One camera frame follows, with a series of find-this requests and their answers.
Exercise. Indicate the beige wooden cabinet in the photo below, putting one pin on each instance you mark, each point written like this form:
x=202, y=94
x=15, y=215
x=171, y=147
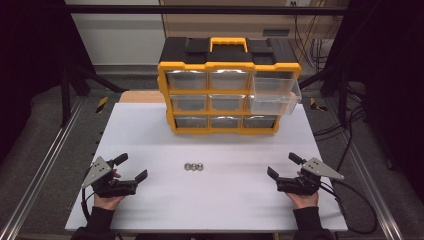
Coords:
x=216, y=26

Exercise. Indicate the person's left hand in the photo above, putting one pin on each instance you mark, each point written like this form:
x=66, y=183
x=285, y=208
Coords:
x=108, y=201

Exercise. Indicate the silver metal hex nut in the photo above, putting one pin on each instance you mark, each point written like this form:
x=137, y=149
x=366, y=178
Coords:
x=187, y=166
x=200, y=166
x=194, y=166

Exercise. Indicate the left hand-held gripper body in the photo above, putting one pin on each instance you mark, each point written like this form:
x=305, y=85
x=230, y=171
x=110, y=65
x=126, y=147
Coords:
x=100, y=170

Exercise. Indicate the clear plastic drawer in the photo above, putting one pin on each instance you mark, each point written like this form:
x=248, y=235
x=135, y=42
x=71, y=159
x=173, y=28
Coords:
x=275, y=96

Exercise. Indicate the black horizontal crossbar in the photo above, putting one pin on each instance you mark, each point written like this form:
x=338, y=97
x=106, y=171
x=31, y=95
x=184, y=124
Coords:
x=200, y=9

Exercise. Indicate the black curtain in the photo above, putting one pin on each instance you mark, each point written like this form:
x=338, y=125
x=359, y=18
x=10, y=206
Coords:
x=390, y=83
x=30, y=66

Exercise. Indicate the yellow black organizer cabinet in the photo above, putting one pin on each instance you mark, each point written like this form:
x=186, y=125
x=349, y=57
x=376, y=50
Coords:
x=230, y=55

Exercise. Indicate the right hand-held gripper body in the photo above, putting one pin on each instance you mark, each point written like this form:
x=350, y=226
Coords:
x=313, y=168

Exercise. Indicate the yellow black tape marker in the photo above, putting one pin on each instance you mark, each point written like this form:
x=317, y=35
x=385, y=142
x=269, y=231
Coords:
x=101, y=104
x=316, y=105

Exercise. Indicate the aluminium frame rail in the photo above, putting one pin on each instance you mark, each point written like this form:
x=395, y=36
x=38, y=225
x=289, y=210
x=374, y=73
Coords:
x=46, y=163
x=366, y=181

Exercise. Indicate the group of closed clear drawers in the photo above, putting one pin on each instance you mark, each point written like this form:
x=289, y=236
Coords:
x=186, y=80

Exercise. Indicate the person's right hand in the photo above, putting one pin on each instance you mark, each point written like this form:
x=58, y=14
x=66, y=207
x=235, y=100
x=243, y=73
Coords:
x=305, y=200

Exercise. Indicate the light wooden board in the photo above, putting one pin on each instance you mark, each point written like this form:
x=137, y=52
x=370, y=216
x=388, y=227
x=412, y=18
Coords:
x=141, y=97

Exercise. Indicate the grey rectangular label plate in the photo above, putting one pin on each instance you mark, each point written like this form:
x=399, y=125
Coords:
x=276, y=32

